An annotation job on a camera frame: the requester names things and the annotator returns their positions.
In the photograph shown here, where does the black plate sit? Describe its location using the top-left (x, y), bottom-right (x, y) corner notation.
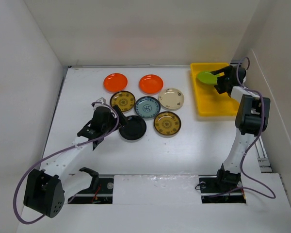
top-left (119, 115), bottom-right (146, 141)

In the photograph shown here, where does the green plate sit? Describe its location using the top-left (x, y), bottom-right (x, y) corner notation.
top-left (196, 71), bottom-right (220, 85)

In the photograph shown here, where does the yellow patterned plate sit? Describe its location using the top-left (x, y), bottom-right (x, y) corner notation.
top-left (153, 111), bottom-right (182, 137)
top-left (110, 91), bottom-right (136, 112)

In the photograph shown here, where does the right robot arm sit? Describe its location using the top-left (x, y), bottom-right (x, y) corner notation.
top-left (211, 65), bottom-right (271, 197)

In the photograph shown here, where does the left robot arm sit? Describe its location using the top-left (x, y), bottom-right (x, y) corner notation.
top-left (23, 102), bottom-right (128, 218)

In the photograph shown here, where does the yellow plastic bin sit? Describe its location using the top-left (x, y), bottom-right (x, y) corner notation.
top-left (190, 63), bottom-right (239, 117)

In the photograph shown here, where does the blue floral plate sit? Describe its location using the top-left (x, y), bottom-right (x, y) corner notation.
top-left (134, 96), bottom-right (161, 119)

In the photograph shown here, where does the left orange plate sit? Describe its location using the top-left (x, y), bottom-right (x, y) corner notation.
top-left (103, 73), bottom-right (128, 92)

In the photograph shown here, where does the orange plate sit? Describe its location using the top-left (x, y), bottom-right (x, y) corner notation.
top-left (139, 74), bottom-right (164, 94)
top-left (103, 73), bottom-right (128, 92)

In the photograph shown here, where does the right orange plate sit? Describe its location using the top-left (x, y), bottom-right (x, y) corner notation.
top-left (139, 74), bottom-right (164, 94)

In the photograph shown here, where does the cream patterned plate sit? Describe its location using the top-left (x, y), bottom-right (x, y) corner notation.
top-left (158, 88), bottom-right (185, 110)

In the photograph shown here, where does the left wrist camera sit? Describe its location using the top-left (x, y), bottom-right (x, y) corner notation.
top-left (91, 97), bottom-right (106, 107)

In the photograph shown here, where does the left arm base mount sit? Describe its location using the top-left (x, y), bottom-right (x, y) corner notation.
top-left (67, 175), bottom-right (114, 204)

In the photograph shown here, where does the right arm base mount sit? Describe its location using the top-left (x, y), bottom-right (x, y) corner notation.
top-left (195, 175), bottom-right (246, 204)

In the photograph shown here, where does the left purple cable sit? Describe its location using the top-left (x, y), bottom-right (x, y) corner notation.
top-left (13, 103), bottom-right (121, 224)

